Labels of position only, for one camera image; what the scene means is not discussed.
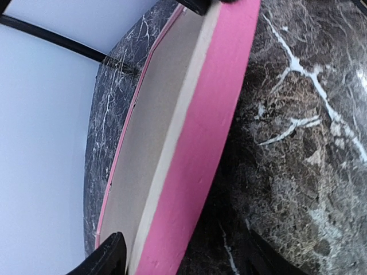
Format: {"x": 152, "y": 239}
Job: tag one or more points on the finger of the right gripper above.
{"x": 200, "y": 7}

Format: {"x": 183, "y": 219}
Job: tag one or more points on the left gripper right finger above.
{"x": 261, "y": 258}

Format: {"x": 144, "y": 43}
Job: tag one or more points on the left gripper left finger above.
{"x": 108, "y": 258}

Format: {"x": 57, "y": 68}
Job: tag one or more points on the pink wooden picture frame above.
{"x": 195, "y": 138}

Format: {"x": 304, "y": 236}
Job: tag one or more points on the brown backing board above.
{"x": 146, "y": 126}

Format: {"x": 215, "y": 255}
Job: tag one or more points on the left black corner post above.
{"x": 52, "y": 37}

